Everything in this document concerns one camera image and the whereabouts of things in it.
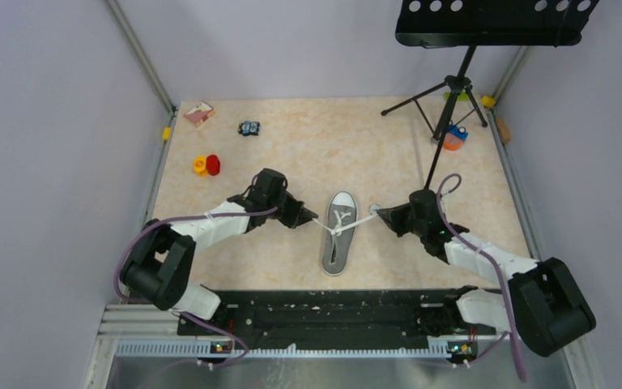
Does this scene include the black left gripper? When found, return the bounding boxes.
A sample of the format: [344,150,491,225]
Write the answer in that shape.
[266,188,318,229]

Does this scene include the grey canvas sneaker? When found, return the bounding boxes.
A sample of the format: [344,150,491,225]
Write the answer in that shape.
[322,191,358,276]

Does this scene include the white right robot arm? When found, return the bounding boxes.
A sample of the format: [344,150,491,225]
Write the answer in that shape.
[375,190,597,357]

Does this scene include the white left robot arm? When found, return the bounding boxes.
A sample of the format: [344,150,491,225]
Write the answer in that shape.
[113,169,318,335]

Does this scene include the small round white token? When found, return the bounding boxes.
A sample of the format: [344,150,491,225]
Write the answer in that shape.
[369,203,382,214]

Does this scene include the red round toy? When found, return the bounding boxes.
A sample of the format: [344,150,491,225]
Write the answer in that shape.
[206,154,221,176]

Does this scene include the small black blue toy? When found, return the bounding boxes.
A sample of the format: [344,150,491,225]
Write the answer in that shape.
[238,121,261,136]

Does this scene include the yellow round toy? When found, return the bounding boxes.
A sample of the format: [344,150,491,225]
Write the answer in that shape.
[193,156,209,177]

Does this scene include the orange blue toy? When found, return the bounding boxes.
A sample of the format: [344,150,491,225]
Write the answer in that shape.
[443,125,468,152]

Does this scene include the pink and white box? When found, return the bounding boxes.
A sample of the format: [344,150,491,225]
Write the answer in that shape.
[183,101,215,128]

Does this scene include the yellow corner clip left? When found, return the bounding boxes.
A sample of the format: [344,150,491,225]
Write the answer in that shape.
[161,126,171,142]

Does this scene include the yellow corner clip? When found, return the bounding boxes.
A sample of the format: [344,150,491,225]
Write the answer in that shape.
[161,126,171,142]
[479,95,496,109]

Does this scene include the yellow corner clip right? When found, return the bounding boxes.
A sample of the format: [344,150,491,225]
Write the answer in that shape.
[479,95,496,109]

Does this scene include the black music stand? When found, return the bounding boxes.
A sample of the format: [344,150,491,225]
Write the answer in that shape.
[381,0,599,189]

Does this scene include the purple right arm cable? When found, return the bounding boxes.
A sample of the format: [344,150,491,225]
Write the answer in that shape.
[435,173,528,383]

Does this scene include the white slotted cable duct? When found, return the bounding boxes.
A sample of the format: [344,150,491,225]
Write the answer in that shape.
[115,340,451,359]

